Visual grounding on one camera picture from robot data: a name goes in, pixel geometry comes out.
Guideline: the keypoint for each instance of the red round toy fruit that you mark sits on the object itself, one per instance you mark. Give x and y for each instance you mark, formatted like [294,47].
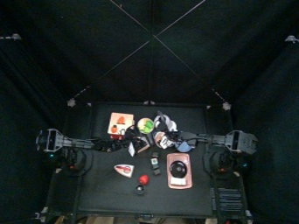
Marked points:
[144,179]

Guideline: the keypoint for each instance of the red and white toy iron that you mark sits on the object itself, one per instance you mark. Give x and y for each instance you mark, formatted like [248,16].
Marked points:
[124,170]

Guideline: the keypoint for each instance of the green toy vegetable yellow cut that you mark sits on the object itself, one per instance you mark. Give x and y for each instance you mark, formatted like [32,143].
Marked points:
[150,122]

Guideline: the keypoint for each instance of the green toy lettuce piece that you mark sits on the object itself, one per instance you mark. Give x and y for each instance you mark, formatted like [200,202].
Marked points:
[147,129]

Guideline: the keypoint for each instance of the silver frame bracket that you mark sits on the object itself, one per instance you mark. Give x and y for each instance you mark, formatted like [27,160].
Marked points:
[291,38]
[226,106]
[148,102]
[71,102]
[15,37]

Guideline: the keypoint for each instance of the black round disc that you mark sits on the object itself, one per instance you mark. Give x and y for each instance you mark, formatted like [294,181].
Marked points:
[179,168]

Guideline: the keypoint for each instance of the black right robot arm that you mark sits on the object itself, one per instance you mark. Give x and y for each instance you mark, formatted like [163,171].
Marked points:
[222,140]

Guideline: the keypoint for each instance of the white bowl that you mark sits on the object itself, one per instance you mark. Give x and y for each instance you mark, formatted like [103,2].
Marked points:
[139,129]

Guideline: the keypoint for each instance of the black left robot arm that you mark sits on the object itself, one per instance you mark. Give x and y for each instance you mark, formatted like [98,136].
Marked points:
[77,143]

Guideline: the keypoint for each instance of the green white red-dot block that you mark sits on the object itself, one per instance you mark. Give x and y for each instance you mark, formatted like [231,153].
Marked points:
[155,161]

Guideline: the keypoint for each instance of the pinkish wooden tray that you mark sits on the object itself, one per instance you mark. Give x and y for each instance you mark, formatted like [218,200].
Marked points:
[179,186]

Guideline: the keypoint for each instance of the white round plate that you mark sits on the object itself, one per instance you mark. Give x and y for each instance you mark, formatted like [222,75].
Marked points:
[163,138]

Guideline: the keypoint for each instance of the white cup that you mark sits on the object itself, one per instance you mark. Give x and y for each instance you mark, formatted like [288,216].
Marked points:
[170,124]

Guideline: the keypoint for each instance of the white block with fruit picture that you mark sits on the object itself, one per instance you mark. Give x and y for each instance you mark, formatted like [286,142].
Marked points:
[178,181]

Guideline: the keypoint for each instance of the orange picture card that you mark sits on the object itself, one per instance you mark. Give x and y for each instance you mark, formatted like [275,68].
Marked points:
[120,123]

